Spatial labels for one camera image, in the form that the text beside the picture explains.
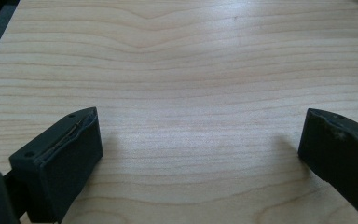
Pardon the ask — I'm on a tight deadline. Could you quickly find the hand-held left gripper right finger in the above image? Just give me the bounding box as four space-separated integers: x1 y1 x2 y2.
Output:
297 107 358 224

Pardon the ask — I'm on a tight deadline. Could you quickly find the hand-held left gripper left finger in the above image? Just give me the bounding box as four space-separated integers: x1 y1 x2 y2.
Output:
8 106 103 224

